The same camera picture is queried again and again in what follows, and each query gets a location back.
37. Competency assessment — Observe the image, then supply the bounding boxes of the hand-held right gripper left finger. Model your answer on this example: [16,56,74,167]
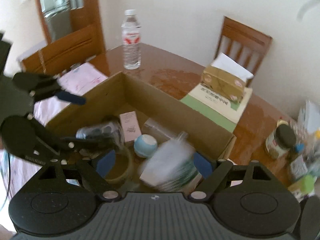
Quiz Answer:
[36,149,120,202]

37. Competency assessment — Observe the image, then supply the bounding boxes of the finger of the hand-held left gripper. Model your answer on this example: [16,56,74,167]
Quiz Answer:
[28,74,87,106]
[49,135,121,159]

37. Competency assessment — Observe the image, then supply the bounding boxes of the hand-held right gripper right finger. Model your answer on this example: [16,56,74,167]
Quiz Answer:
[188,151,284,202]

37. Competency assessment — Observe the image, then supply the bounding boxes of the clear tape roll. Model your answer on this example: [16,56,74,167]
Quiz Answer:
[104,147,134,182]

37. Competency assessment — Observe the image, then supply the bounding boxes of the clear jar with small items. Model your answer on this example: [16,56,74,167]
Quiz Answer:
[76,120,125,153]

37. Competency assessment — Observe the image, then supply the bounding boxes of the white labelled plastic packet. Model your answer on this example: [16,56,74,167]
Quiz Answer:
[139,131,200,193]

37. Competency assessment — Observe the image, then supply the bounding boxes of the blue and white plush toy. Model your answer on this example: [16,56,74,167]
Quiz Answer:
[134,134,158,158]

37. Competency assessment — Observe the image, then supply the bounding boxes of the small pink box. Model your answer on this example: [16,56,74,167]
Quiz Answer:
[119,112,140,142]

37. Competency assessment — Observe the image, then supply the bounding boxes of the brown cardboard box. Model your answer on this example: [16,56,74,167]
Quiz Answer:
[45,71,237,195]

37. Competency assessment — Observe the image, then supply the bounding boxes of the pink floral tablecloth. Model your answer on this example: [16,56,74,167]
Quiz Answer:
[0,62,109,199]

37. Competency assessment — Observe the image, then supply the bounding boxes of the brown wooden chair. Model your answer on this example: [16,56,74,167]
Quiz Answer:
[215,16,273,88]
[21,24,102,77]

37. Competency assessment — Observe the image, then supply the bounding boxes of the green and white book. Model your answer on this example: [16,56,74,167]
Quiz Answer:
[180,84,253,132]

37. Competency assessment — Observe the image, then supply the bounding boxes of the clear plastic water bottle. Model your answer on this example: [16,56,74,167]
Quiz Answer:
[121,9,142,70]

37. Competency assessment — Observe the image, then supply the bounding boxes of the brown wooden door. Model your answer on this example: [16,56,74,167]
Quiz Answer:
[34,0,105,55]

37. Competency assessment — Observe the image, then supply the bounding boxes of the small jar with black lid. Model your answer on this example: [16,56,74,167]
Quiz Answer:
[265,124,297,160]

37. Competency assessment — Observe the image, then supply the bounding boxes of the beige tissue box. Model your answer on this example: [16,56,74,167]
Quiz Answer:
[201,53,254,103]

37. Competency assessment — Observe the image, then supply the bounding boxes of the white papers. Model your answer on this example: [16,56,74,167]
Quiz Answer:
[297,100,320,135]

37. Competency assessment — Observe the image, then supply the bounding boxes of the metal chain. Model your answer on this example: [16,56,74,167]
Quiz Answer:
[39,49,48,74]

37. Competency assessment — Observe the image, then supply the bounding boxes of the black cable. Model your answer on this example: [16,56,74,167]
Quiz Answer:
[4,152,12,202]

